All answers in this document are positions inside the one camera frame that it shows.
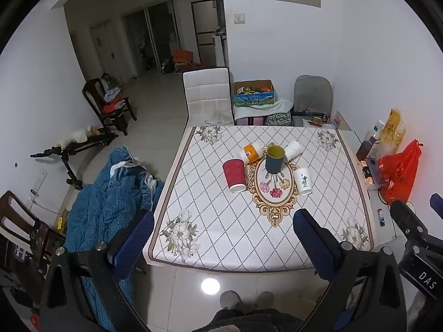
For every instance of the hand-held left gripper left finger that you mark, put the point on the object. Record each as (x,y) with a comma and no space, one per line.
(134,242)

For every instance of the orange and white paper cup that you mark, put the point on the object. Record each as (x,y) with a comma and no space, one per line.
(251,153)

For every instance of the black tripod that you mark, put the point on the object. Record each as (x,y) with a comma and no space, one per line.
(78,147)

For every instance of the white wall switch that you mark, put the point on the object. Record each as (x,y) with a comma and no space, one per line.
(239,18)

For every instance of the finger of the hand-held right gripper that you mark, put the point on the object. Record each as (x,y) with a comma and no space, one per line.
(437,203)
(408,219)

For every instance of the person's dark trouser legs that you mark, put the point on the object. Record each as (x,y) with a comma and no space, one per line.
(249,321)

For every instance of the black selfie stick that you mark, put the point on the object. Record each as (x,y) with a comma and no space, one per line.
(308,113)

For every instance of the dark wooden chair with clothes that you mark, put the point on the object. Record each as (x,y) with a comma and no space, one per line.
(95,91)

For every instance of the small silver device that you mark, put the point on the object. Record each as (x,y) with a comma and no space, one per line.
(373,166)

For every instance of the yellow snack packet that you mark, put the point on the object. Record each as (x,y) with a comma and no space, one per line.
(391,131)

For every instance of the red paper cup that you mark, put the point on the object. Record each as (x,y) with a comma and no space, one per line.
(234,175)

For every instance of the patterned black and white bag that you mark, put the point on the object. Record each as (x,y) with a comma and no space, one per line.
(278,119)

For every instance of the pile of clothes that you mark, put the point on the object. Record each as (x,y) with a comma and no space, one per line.
(113,97)

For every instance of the cardboard box of snacks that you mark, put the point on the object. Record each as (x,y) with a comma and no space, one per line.
(254,93)

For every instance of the white towel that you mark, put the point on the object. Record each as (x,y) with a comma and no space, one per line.
(277,108)

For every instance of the white padded chair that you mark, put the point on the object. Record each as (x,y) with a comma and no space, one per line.
(207,91)

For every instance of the floral patterned tablecloth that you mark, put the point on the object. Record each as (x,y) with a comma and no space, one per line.
(207,186)

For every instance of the orange crate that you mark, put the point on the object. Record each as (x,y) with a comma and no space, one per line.
(182,56)

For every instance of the brown bottle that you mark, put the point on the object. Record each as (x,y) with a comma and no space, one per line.
(364,148)

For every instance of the pink stool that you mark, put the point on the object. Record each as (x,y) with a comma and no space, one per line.
(249,121)

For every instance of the blue quilted blanket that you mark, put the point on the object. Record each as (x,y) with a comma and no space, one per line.
(100,197)

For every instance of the white side desk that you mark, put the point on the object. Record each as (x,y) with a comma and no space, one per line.
(356,138)

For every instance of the white cup with black print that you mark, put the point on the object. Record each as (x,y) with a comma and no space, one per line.
(304,181)

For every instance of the sliding glass door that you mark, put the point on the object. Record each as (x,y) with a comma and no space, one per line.
(152,36)

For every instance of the grey fabric chair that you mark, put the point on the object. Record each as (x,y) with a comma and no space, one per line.
(313,93)

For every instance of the red plastic bag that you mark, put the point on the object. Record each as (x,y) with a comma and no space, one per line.
(398,174)

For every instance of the plain white paper cup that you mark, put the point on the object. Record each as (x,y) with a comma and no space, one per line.
(293,150)

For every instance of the beige wooden door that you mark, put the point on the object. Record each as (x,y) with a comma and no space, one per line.
(105,53)

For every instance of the dark teal cup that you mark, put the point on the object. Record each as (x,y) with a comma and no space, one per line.
(275,160)

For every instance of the tall refrigerator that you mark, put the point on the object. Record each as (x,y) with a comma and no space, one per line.
(206,31)

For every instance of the yellow tool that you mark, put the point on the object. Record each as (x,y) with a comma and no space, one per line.
(60,222)

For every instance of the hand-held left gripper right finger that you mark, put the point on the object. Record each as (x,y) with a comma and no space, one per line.
(311,243)

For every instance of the brown wooden chair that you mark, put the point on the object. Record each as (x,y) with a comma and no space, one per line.
(20,228)

